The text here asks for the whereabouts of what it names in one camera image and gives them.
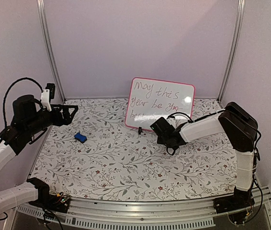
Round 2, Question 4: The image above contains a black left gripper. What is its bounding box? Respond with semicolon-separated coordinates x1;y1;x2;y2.
26;104;79;136

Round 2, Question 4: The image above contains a blue whiteboard eraser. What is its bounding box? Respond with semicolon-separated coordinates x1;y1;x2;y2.
74;132;87;143

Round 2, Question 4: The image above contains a pink framed whiteboard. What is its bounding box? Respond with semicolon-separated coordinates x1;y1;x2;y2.
124;77;195;131

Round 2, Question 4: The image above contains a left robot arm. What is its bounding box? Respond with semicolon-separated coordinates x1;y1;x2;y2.
0;95;79;220

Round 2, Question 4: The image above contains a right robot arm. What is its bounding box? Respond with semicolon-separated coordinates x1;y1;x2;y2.
150;102;261;213

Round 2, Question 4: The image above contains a black stand foot left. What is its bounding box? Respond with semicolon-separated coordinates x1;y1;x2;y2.
138;127;143;135

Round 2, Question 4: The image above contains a floral table mat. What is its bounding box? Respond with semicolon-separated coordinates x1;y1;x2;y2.
31;99;237;202

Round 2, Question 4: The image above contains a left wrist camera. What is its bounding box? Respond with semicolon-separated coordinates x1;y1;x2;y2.
40;83;56;112

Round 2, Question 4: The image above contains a right black cable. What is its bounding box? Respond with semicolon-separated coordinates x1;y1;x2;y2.
166;112;196;156

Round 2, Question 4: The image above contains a left black sleeved cable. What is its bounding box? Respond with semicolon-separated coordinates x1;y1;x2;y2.
2;77;44;127

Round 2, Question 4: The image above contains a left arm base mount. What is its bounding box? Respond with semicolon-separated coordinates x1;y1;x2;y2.
29;190;71;213

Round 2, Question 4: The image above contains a front aluminium rail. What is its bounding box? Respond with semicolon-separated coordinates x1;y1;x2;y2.
12;190;271;230

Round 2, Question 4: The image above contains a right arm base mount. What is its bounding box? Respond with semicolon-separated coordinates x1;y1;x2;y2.
213;195;255;225

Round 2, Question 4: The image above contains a left aluminium frame post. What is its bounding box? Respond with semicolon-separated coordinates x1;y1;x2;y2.
36;0;66;102

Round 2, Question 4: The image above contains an aluminium frame post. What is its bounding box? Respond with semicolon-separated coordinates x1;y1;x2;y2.
217;0;246;103
36;0;66;102

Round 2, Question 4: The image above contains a right aluminium frame post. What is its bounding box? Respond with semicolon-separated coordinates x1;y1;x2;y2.
217;0;246;103

